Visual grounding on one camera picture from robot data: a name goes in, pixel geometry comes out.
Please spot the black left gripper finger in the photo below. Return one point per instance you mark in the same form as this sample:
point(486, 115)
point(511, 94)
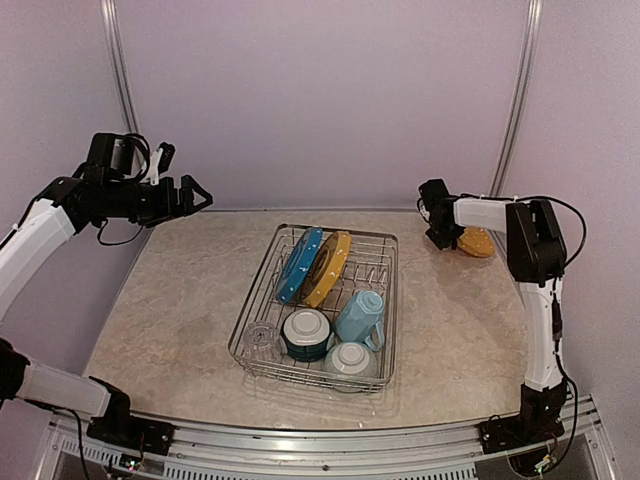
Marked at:
point(185, 210)
point(193, 195)

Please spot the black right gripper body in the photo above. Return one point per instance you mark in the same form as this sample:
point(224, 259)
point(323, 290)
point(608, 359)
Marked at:
point(447, 234)

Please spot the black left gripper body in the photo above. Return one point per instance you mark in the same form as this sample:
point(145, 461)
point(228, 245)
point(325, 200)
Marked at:
point(149, 208)

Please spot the yellow speckled plate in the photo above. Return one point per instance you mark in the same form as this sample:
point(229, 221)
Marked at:
point(326, 268)
point(476, 242)

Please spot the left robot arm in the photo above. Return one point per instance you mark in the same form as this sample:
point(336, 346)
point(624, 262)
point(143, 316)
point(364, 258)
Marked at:
point(121, 178)

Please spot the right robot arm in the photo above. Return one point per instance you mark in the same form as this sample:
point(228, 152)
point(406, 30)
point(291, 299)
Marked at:
point(536, 258)

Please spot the light blue faceted mug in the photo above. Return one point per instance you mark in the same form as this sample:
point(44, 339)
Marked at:
point(362, 320)

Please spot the clear drinking glass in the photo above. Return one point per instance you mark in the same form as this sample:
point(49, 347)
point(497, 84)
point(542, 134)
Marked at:
point(262, 342)

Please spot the dark teal bowl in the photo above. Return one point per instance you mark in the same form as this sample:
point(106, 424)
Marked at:
point(307, 335)

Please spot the grey green bowl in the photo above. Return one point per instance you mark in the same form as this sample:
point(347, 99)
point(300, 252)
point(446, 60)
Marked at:
point(351, 360)

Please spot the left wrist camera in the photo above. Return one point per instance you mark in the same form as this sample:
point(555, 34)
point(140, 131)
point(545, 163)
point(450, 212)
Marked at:
point(159, 163)

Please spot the metal wire dish rack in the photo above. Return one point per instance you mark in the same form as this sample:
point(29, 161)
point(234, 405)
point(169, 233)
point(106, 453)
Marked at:
point(322, 310)

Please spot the left aluminium wall post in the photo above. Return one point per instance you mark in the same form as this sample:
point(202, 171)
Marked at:
point(118, 63)

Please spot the aluminium wall post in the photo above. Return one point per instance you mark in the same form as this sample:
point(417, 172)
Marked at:
point(518, 103)
point(118, 63)

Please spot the right aluminium wall post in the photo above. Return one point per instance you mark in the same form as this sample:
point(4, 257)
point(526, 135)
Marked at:
point(518, 103)

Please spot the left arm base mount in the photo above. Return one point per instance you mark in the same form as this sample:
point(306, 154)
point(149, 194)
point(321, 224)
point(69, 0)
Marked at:
point(120, 428)

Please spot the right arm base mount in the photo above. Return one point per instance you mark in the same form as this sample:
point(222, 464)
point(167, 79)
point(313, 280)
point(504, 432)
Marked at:
point(499, 434)

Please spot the aluminium front rail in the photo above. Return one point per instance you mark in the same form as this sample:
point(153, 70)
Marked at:
point(203, 450)

